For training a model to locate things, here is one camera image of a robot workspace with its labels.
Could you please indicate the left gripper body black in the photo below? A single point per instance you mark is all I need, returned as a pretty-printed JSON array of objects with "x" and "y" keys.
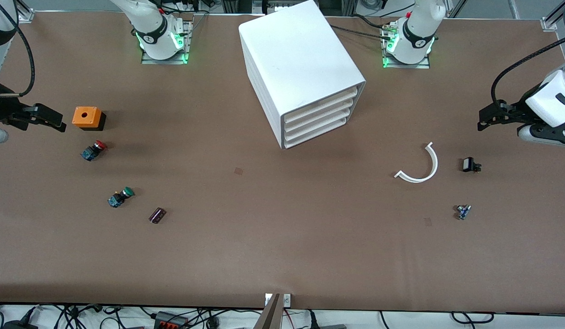
[{"x": 514, "y": 111}]

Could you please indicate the small blue electrical component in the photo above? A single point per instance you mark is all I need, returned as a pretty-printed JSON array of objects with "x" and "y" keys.
[{"x": 463, "y": 212}]

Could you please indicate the small black electrical component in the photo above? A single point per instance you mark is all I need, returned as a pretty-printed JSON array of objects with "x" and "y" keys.
[{"x": 468, "y": 164}]

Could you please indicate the aluminium frame piece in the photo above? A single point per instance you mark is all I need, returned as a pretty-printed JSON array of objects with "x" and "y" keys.
[
  {"x": 26, "y": 13},
  {"x": 548, "y": 24}
]

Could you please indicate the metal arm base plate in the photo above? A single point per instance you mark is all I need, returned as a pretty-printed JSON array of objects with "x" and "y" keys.
[
  {"x": 166, "y": 61},
  {"x": 406, "y": 66}
]

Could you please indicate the white drawer cabinet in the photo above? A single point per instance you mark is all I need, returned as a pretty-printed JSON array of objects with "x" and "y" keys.
[{"x": 296, "y": 59}]

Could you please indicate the black power adapter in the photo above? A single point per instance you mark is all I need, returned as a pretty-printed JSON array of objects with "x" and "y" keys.
[{"x": 17, "y": 325}]

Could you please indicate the white plastic drawer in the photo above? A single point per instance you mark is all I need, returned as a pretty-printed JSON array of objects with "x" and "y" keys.
[
  {"x": 319, "y": 105},
  {"x": 317, "y": 125},
  {"x": 319, "y": 115},
  {"x": 315, "y": 135}
]

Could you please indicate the orange button box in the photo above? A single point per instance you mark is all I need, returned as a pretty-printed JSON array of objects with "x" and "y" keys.
[{"x": 86, "y": 117}]

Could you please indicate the small white metal bracket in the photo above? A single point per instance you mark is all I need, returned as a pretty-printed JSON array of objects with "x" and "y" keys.
[{"x": 287, "y": 300}]

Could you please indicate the purple cylindrical capacitor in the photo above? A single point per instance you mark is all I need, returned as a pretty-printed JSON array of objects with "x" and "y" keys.
[{"x": 157, "y": 215}]

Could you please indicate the red push button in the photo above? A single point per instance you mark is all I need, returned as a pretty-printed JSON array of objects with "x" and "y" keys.
[{"x": 91, "y": 151}]

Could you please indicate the green push button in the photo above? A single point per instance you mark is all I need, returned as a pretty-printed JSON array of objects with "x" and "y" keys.
[{"x": 118, "y": 198}]

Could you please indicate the brown camera mount post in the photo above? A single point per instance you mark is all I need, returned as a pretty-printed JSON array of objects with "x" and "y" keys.
[{"x": 269, "y": 315}]

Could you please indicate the black orange power strip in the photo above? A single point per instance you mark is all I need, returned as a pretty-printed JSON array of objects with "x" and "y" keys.
[{"x": 170, "y": 320}]

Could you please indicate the white curved plastic piece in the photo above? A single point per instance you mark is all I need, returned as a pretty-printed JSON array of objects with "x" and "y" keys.
[{"x": 434, "y": 161}]

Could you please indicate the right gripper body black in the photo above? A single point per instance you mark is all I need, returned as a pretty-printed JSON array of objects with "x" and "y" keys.
[{"x": 2, "y": 108}]

